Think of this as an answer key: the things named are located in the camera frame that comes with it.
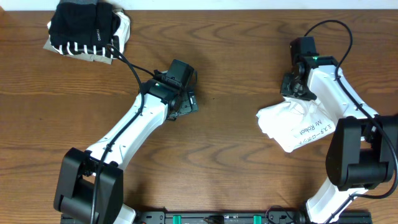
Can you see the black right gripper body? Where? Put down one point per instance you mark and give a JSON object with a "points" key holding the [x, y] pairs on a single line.
{"points": [[295, 89]]}

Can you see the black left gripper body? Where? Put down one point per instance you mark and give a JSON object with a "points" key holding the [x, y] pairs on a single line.
{"points": [[186, 104]]}

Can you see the white printed t-shirt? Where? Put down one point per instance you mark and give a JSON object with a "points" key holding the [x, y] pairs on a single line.
{"points": [[294, 123]]}

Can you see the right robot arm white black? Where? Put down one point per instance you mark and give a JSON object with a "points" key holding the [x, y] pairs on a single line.
{"points": [[363, 149]]}

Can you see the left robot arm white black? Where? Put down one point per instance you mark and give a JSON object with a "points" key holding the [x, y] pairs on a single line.
{"points": [[90, 183]]}

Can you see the black folded garment top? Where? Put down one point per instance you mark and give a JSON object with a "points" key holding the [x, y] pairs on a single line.
{"points": [[84, 22]]}

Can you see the black white striped folded shirt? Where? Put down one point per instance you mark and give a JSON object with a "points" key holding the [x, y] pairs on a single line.
{"points": [[121, 34]]}

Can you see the beige folded garment bottom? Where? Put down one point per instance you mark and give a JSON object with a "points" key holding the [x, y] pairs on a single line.
{"points": [[85, 57]]}

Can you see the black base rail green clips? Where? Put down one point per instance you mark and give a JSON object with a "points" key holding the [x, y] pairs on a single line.
{"points": [[272, 215]]}

